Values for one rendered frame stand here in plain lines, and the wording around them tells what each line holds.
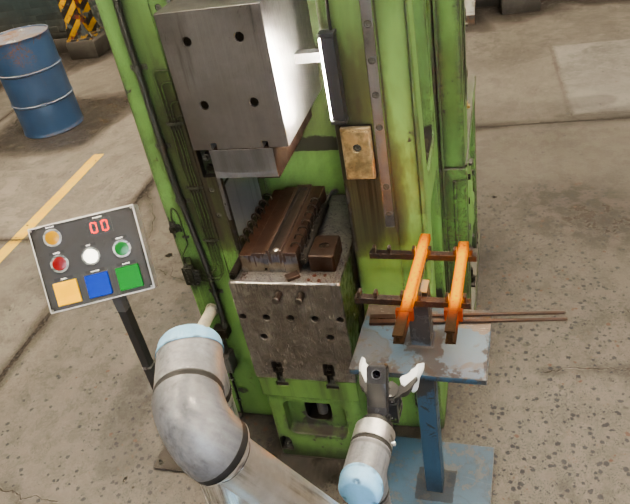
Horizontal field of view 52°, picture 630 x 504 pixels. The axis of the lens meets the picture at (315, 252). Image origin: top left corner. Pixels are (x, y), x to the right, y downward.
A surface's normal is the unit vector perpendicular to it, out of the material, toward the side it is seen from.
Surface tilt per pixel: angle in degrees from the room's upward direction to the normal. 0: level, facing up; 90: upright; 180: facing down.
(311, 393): 90
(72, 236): 60
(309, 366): 90
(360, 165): 90
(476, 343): 0
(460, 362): 0
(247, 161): 90
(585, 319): 0
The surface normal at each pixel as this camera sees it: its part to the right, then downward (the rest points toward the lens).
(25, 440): -0.16, -0.81
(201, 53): -0.23, 0.59
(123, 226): 0.09, 0.06
